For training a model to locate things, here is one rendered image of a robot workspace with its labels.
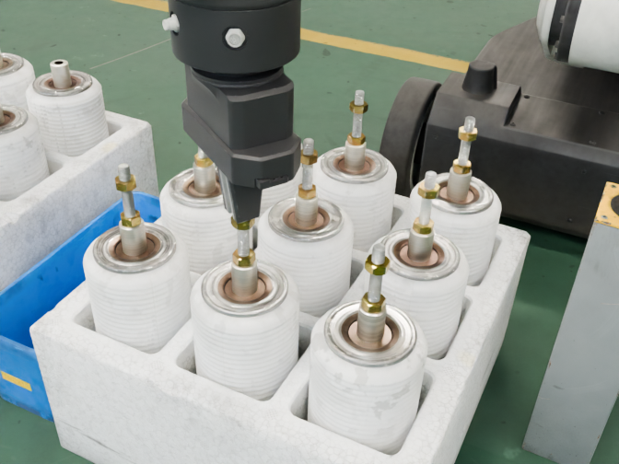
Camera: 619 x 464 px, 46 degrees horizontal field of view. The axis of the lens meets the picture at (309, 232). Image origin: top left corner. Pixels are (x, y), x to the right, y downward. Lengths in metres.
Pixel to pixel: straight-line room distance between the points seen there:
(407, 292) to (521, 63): 0.76
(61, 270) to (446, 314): 0.49
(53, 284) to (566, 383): 0.60
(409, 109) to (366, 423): 0.60
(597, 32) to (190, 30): 0.52
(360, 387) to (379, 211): 0.28
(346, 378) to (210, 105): 0.23
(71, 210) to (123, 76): 0.72
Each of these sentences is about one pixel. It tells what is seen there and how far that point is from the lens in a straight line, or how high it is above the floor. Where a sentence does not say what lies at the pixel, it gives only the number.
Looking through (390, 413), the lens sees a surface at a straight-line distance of 0.60.
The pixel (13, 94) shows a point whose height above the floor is 0.23.
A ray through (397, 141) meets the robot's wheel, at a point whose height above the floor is 0.14.
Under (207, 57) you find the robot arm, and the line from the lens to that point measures 0.48.
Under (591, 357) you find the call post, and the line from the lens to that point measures 0.76.
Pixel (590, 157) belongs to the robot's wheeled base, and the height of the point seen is 0.18.
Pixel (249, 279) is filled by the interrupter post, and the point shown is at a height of 0.27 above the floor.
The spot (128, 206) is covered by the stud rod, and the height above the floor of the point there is 0.30.
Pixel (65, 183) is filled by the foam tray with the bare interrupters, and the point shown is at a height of 0.18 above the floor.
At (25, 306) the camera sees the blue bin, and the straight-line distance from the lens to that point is 0.91.
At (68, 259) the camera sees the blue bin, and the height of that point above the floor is 0.10.
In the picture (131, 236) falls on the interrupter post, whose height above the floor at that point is 0.27.
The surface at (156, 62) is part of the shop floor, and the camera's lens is 1.71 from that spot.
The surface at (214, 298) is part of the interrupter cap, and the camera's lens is 0.62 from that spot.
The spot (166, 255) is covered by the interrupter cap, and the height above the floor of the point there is 0.25.
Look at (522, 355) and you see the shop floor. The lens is 0.98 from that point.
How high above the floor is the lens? 0.67
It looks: 36 degrees down
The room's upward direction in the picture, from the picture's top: 2 degrees clockwise
